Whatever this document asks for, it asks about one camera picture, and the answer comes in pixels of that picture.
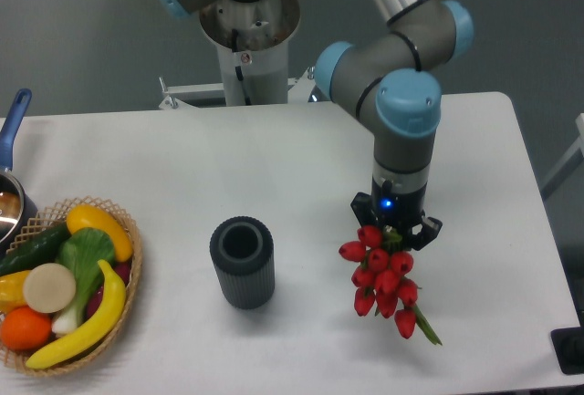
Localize orange fruit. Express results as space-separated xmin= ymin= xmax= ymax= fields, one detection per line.
xmin=1 ymin=307 xmax=52 ymax=351

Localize blue handled saucepan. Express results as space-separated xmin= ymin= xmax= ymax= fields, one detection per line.
xmin=1 ymin=88 xmax=37 ymax=257

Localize red tulip bouquet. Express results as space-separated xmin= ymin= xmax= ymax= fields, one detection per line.
xmin=339 ymin=225 xmax=442 ymax=345

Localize white frame at right edge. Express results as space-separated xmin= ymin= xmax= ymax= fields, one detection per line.
xmin=540 ymin=113 xmax=583 ymax=202

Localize purple red vegetable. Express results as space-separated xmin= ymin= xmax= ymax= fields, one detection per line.
xmin=85 ymin=261 xmax=131 ymax=319

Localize yellow banana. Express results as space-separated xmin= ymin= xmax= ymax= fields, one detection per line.
xmin=25 ymin=260 xmax=126 ymax=369

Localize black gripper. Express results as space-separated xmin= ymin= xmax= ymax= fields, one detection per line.
xmin=350 ymin=174 xmax=443 ymax=250

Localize dark grey ribbed vase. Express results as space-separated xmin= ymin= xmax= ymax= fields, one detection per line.
xmin=210 ymin=216 xmax=275 ymax=309

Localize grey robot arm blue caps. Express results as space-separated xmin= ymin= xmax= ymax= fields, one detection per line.
xmin=159 ymin=0 xmax=474 ymax=250

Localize black device at table edge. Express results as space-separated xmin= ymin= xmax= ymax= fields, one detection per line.
xmin=550 ymin=327 xmax=583 ymax=375

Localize woven wicker basket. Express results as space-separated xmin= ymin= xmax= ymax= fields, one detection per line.
xmin=1 ymin=196 xmax=142 ymax=377

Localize beige round disc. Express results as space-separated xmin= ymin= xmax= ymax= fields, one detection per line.
xmin=23 ymin=263 xmax=77 ymax=314

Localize green cucumber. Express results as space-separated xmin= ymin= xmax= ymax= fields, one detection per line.
xmin=1 ymin=223 xmax=70 ymax=276

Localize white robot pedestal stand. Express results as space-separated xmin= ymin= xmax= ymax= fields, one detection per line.
xmin=160 ymin=0 xmax=300 ymax=109

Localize green bok choy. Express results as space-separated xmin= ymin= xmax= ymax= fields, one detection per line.
xmin=52 ymin=228 xmax=115 ymax=337

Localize yellow bell pepper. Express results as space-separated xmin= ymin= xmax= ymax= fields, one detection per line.
xmin=0 ymin=270 xmax=31 ymax=314

